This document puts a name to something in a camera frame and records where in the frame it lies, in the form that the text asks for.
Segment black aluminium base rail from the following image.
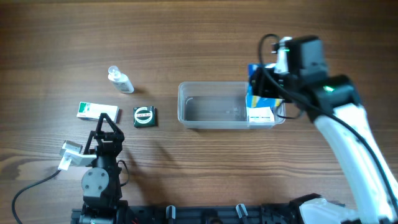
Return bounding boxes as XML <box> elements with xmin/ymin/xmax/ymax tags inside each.
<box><xmin>70</xmin><ymin>203</ymin><xmax>302</xmax><ymax>224</ymax></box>

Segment black right camera cable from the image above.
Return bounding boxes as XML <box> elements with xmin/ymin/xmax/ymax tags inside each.
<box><xmin>257</xmin><ymin>33</ymin><xmax>398</xmax><ymax>215</ymax></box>

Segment white green medicine box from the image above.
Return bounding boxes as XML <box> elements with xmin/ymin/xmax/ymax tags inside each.
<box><xmin>76</xmin><ymin>102</ymin><xmax>119</xmax><ymax>123</ymax></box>

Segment blue yellow cough drops bag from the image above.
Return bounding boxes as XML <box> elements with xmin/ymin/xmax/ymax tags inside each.
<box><xmin>246</xmin><ymin>63</ymin><xmax>284</xmax><ymax>109</ymax></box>

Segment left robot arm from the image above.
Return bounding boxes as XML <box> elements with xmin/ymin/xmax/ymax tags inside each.
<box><xmin>78</xmin><ymin>113</ymin><xmax>128</xmax><ymax>224</ymax></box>

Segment clear plastic container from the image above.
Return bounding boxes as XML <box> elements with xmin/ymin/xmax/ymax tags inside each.
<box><xmin>178</xmin><ymin>82</ymin><xmax>285</xmax><ymax>129</ymax></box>

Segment white lotion bottle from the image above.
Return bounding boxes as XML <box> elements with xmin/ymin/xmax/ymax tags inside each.
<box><xmin>108</xmin><ymin>65</ymin><xmax>134</xmax><ymax>94</ymax></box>

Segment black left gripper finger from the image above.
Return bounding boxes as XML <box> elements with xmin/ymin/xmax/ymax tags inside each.
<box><xmin>95</xmin><ymin>113</ymin><xmax>106</xmax><ymax>134</ymax></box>
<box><xmin>104</xmin><ymin>113</ymin><xmax>124</xmax><ymax>135</ymax></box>

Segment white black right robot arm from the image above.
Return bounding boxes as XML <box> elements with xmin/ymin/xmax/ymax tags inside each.
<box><xmin>249</xmin><ymin>35</ymin><xmax>397</xmax><ymax>223</ymax></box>

